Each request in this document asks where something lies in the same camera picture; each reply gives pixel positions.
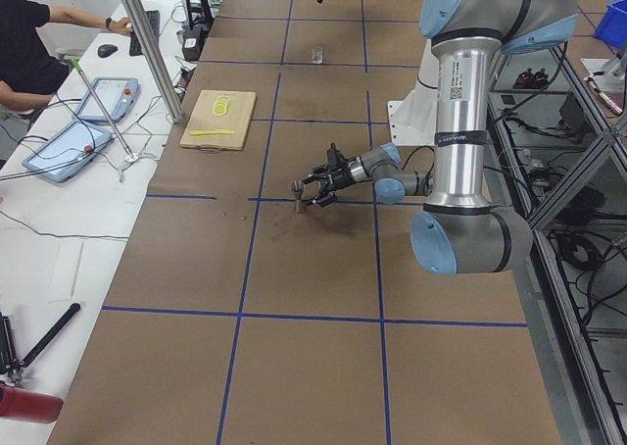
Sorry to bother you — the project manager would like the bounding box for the lemon slice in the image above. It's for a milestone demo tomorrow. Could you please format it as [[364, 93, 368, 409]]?
[[212, 94, 231, 117]]

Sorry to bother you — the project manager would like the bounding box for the reacher grabber stick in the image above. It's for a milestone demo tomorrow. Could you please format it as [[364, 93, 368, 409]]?
[[70, 59, 139, 163]]

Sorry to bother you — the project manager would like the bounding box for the aluminium frame post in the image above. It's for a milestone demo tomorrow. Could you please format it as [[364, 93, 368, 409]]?
[[121, 0, 183, 124]]

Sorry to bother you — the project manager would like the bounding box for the yellow plastic knife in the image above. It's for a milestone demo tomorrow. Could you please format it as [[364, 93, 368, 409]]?
[[189, 128, 236, 136]]

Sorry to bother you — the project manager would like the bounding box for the blue plastic bin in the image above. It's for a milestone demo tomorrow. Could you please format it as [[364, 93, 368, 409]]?
[[594, 0, 627, 48]]

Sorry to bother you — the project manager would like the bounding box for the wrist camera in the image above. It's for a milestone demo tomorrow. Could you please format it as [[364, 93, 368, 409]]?
[[326, 142, 345, 170]]

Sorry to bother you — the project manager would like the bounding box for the teach pendant near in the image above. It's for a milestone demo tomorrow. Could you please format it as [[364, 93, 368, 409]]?
[[22, 120, 113, 183]]

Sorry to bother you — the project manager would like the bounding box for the teach pendant far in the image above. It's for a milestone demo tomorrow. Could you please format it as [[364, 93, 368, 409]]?
[[75, 76, 139, 124]]

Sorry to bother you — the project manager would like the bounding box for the clear glass cup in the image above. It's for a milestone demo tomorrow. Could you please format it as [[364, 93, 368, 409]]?
[[311, 46, 323, 65]]

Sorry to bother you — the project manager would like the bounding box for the black keyboard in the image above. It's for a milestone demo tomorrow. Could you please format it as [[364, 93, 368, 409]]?
[[128, 9, 162, 57]]

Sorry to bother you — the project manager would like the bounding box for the black computer mouse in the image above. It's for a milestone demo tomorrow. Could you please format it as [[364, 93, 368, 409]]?
[[97, 44, 119, 59]]

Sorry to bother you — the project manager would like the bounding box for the black tripod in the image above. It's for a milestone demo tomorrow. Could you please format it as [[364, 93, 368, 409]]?
[[0, 302, 81, 382]]

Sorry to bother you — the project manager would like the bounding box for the person in black shirt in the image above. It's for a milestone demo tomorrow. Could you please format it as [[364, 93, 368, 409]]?
[[1, 0, 133, 112]]

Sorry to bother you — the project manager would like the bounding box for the black box device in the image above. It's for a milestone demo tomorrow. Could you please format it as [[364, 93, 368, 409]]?
[[181, 26, 205, 62]]

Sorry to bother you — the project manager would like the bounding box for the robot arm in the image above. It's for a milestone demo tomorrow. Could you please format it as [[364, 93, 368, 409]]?
[[308, 0, 578, 274]]

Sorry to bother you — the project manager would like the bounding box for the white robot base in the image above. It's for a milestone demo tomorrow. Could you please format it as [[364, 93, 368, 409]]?
[[388, 39, 439, 146]]

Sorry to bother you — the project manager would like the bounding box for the wooden cutting board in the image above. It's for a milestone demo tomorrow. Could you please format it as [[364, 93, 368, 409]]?
[[180, 89, 257, 151]]

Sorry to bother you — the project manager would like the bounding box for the teach pendant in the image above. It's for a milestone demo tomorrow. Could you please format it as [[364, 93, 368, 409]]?
[[22, 120, 113, 183], [75, 76, 139, 124]]

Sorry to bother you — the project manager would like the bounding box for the red bottle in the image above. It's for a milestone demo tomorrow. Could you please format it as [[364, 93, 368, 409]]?
[[0, 381, 64, 424]]

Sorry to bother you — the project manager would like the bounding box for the steel jigger measuring cup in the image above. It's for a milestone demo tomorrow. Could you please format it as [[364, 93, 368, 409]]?
[[291, 180, 305, 214]]

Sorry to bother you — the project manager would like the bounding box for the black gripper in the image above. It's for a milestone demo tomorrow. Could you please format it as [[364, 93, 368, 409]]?
[[302, 164, 354, 207]]

